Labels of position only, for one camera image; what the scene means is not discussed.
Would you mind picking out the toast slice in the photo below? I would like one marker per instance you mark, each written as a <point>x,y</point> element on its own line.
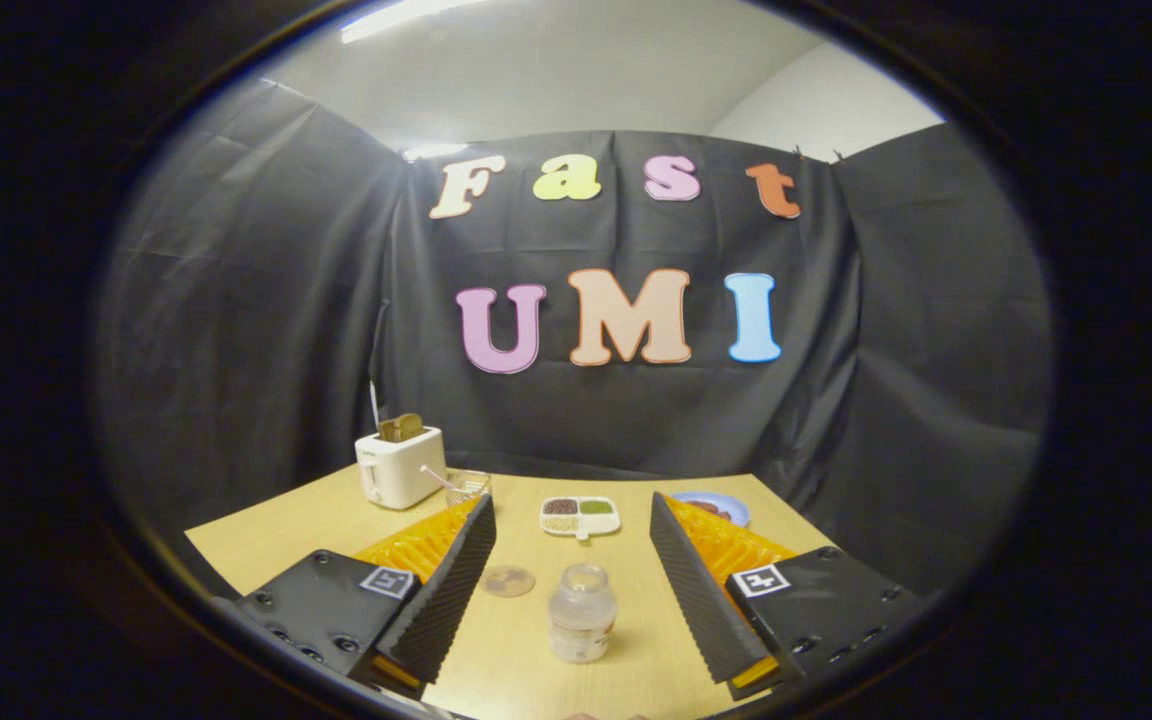
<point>401,427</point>

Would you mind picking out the blue plate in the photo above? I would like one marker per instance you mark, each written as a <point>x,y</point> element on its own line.
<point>728,503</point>

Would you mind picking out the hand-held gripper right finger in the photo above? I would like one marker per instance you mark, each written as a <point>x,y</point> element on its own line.
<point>696,590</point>

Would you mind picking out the white divided condiment dish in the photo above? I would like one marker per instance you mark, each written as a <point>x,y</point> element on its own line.
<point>580,516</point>

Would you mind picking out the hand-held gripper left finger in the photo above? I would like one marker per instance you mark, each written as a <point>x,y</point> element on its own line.
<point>441,598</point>

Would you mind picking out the round brown coaster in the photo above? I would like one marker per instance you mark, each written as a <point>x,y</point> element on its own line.
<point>508,581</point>

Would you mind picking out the black backdrop cloth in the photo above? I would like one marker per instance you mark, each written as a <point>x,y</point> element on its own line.
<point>636,420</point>

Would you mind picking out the clear plastic juice bottle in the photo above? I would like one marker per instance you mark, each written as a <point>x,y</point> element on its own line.
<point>581,612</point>

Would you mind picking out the white toaster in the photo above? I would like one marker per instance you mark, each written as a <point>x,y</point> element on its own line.
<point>399,466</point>

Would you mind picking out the wooden table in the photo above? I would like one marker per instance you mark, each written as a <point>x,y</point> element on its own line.
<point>536,545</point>

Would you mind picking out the brown food on plate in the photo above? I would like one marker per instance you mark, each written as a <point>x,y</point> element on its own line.
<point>708,507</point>

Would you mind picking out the clear glass cup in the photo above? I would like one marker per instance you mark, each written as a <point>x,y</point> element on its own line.
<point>469,486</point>

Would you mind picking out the pink straw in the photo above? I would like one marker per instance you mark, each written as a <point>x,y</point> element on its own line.
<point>436,477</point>

